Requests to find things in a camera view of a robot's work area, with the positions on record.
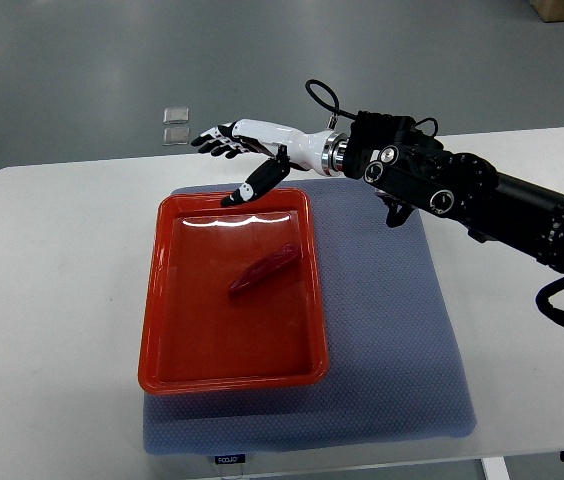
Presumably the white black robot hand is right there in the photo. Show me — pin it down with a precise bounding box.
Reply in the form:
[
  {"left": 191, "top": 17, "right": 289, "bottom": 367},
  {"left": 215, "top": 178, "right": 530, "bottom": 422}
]
[{"left": 190, "top": 119, "right": 347, "bottom": 207}]

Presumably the red pepper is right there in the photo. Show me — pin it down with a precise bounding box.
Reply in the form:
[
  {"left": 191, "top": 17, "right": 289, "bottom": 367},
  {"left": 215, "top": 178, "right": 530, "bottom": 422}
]
[{"left": 228, "top": 242, "right": 301, "bottom": 296}]

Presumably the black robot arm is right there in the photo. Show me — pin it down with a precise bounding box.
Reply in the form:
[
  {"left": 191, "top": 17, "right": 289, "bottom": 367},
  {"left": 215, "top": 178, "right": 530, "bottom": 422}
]
[{"left": 191, "top": 79, "right": 564, "bottom": 328}]

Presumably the red plastic tray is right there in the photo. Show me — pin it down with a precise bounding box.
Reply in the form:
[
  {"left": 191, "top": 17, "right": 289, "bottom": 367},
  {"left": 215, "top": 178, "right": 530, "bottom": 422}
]
[{"left": 138, "top": 188, "right": 329, "bottom": 395}]

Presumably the upper silver floor plate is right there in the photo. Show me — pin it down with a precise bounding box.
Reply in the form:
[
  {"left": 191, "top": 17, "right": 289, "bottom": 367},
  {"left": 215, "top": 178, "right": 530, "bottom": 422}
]
[{"left": 163, "top": 106, "right": 190, "bottom": 125}]

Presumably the blue-grey mesh mat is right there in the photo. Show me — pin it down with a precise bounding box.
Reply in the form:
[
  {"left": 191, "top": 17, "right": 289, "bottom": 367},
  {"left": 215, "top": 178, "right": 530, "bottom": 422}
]
[{"left": 143, "top": 179, "right": 476, "bottom": 456}]

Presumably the black label tag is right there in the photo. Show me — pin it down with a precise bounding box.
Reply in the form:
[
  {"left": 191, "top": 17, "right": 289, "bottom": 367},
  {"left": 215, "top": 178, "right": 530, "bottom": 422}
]
[{"left": 214, "top": 454, "right": 246, "bottom": 465}]

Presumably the white table leg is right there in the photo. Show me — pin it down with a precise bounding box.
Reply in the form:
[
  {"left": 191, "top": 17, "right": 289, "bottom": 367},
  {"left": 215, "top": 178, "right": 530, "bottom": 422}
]
[{"left": 481, "top": 457, "right": 511, "bottom": 480}]

